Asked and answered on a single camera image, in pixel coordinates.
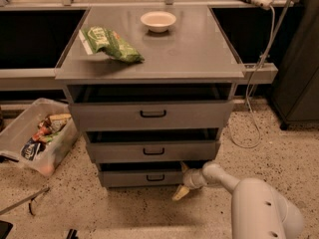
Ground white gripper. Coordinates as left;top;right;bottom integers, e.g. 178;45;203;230
171;161;208;201

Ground grey bottom drawer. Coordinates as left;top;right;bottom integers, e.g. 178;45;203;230
99;169;183;188

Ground grey drawer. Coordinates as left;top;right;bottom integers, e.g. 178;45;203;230
87;140;220;163
70;101;233;131
99;169;183;188

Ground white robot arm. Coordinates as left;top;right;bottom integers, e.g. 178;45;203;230
172;161;304;239

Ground grey top drawer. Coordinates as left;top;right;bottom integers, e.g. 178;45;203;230
70;101;233;131

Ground grey middle drawer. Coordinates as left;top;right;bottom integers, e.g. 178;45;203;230
87;140;220;163

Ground grey drawer cabinet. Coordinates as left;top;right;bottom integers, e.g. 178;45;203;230
57;5;244;175

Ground black floor object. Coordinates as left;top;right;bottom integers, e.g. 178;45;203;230
66;229;78;239

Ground dark grey side cabinet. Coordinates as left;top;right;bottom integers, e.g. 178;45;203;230
270;0;319;130

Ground tan snack packet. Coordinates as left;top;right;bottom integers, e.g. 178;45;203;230
46;114;71;133

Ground clear plastic storage bin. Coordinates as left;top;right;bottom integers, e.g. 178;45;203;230
0;99;79;176

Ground red snack packet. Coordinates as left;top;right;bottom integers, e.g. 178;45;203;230
32;125;51;141

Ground blue snack packet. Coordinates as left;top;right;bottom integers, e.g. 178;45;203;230
21;142;41;160

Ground white bowl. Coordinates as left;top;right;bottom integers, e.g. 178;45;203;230
141;11;176;33

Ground green chip bag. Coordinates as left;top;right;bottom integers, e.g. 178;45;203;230
79;26;144;64

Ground black device corner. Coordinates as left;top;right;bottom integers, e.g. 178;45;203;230
0;220;13;239

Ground white power cable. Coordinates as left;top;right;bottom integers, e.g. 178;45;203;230
226;4;276;149

